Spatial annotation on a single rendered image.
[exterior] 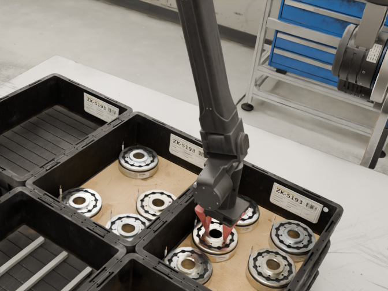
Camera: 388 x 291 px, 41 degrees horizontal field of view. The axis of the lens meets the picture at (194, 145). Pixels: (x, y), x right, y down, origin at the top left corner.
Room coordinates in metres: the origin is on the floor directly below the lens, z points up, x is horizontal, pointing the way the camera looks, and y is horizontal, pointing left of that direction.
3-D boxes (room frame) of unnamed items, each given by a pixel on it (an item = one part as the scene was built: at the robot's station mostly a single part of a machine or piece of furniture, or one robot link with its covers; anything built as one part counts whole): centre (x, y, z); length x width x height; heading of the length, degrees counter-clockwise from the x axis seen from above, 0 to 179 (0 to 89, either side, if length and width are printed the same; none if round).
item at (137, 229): (0.80, 0.12, 0.86); 0.05 x 0.05 x 0.01
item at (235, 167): (0.82, -0.07, 1.04); 0.07 x 0.06 x 0.07; 158
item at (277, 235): (0.85, -0.25, 0.86); 0.10 x 0.10 x 0.01
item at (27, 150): (1.07, 0.39, 0.87); 0.40 x 0.30 x 0.11; 152
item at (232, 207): (0.82, -0.07, 0.98); 0.10 x 0.07 x 0.07; 60
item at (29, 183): (0.93, 0.13, 0.92); 0.40 x 0.30 x 0.02; 152
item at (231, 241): (0.82, -0.07, 0.86); 0.10 x 0.10 x 0.01
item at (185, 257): (0.72, -0.02, 0.86); 0.05 x 0.05 x 0.01
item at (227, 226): (0.82, -0.08, 0.91); 0.07 x 0.07 x 0.09; 60
